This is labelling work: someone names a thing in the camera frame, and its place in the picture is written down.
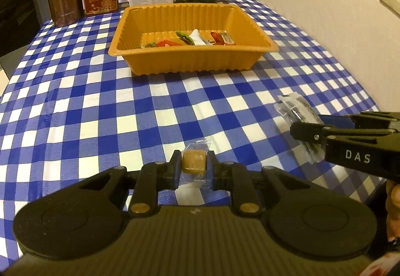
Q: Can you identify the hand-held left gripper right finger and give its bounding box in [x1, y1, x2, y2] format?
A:
[207, 150, 301, 217]

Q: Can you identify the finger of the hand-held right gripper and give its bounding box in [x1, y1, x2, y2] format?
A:
[290, 122, 400, 143]
[319, 112, 400, 130]

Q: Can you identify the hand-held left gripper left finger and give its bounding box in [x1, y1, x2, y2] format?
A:
[79, 150, 183, 218]

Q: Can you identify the brown candy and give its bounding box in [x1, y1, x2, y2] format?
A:
[178, 138, 213, 184]

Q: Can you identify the clear packet of dark snack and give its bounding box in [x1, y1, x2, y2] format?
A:
[274, 92, 326, 165]

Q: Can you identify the orange plastic tray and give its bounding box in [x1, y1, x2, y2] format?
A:
[108, 2, 280, 76]

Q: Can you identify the person's right hand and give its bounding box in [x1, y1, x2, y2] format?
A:
[385, 184, 400, 242]

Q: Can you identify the blue checkered tablecloth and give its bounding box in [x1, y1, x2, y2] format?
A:
[0, 0, 388, 233]

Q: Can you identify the green snack packet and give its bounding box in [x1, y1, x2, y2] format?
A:
[175, 31, 191, 45]

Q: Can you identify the black appliance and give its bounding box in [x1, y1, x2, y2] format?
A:
[0, 0, 52, 58]

